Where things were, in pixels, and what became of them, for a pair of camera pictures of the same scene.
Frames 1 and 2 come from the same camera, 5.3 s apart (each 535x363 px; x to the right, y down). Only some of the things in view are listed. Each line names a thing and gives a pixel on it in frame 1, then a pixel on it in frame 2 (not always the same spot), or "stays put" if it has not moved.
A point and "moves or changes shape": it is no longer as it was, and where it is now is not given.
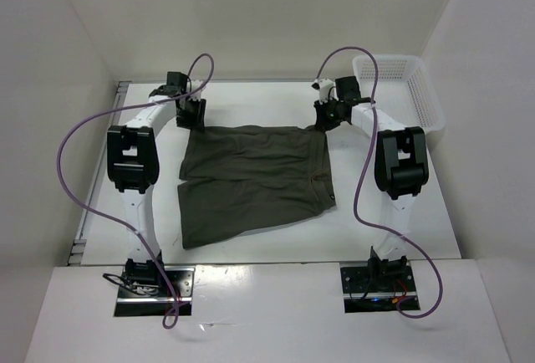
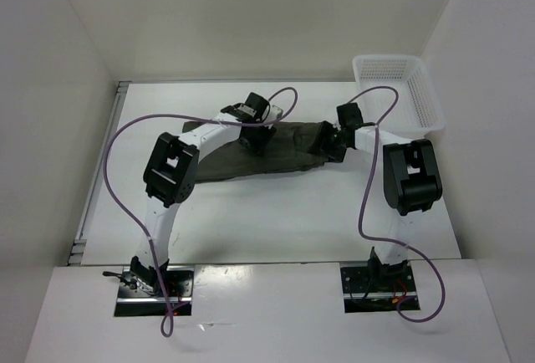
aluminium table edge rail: [77, 247] stays put
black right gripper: [321, 122] -> [333, 155]
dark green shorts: [235, 180] moves or changes shape
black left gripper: [199, 119] -> [259, 146]
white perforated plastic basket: [406, 93] stays put
